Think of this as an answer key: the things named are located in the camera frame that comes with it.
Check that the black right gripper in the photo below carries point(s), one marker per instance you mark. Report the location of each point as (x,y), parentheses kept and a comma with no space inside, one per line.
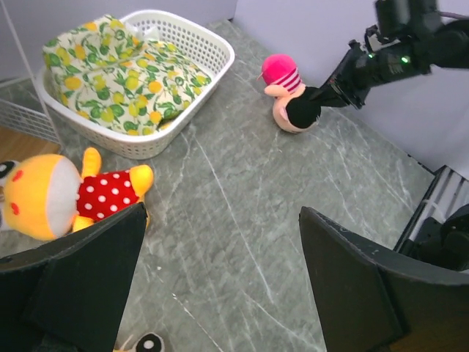
(415,35)

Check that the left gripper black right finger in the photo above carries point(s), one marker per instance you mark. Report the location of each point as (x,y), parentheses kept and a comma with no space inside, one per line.
(371,298)

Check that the white wire wooden shelf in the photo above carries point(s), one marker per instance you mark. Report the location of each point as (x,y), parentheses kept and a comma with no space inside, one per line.
(27,128)

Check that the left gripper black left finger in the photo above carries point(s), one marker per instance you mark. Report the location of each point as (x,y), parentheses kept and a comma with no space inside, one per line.
(74,288)

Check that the yellow plush red dotted dress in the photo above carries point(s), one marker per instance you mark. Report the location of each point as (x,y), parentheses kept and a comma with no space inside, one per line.
(149,342)

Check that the yellow plush near shelf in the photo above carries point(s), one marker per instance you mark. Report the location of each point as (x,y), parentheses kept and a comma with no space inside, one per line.
(47,197)

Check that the white plastic basket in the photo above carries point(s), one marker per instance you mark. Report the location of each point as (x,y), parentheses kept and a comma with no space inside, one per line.
(208,50)

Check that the black-haired doll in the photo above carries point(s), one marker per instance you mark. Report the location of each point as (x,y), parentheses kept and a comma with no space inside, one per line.
(293,110)

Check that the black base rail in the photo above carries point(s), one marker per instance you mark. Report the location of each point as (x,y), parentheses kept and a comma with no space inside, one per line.
(437,232)

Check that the lemon print cloth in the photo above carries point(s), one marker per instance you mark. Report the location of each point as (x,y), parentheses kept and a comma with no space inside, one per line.
(104,72)

